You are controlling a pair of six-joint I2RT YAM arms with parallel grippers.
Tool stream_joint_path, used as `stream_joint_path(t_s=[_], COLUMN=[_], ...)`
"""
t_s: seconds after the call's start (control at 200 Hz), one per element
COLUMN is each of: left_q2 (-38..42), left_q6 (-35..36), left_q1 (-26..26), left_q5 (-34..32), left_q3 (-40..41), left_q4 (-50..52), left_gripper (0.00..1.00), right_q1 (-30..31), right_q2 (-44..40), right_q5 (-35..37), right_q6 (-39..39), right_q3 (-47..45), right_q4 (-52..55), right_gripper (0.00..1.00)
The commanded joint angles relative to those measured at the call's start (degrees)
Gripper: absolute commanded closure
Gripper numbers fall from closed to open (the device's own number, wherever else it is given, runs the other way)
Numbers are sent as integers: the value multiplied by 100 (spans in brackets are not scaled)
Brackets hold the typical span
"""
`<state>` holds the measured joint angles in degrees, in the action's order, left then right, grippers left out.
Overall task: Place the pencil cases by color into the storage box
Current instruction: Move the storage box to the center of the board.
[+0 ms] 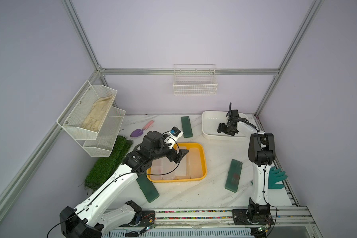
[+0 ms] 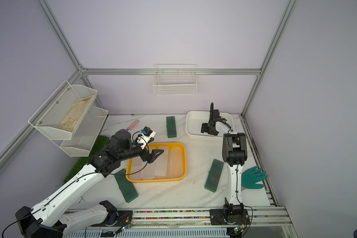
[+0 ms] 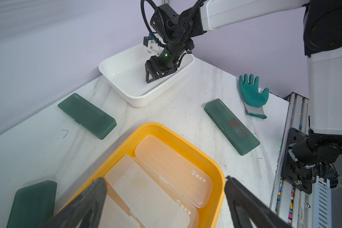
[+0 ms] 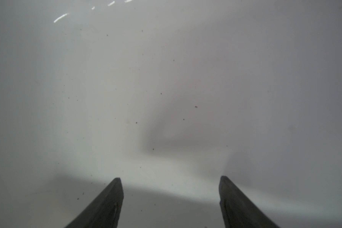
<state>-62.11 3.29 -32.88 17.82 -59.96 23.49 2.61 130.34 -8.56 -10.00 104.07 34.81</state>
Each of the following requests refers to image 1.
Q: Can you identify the yellow plastic tray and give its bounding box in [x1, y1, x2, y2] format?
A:
[147, 142, 207, 183]

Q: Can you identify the green pencil case back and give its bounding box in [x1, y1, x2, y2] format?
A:
[181, 116, 193, 138]

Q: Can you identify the white plastic storage box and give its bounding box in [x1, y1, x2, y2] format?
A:
[202, 111, 258, 141]

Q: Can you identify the clear pencil case pink pen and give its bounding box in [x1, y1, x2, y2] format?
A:
[150, 159, 163, 180]

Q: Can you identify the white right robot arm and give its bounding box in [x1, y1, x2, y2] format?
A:
[217, 104, 276, 225]

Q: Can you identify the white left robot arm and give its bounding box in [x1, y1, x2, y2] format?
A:
[59, 127, 189, 238]

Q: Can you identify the purple pink garden trowel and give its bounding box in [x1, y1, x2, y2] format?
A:
[130, 120, 154, 138]

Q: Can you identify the green artificial grass mat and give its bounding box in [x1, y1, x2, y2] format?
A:
[84, 136, 133, 191]

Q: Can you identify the beige cloth in shelf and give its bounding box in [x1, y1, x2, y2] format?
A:
[81, 95, 115, 132]

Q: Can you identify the white mesh two-tier shelf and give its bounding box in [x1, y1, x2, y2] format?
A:
[57, 81, 126, 157]

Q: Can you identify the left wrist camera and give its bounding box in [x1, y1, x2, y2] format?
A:
[163, 127, 183, 149]

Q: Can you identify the white wire wall basket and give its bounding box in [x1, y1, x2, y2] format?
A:
[173, 64, 218, 96]

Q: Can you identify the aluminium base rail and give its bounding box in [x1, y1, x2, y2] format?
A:
[104, 206, 322, 238]

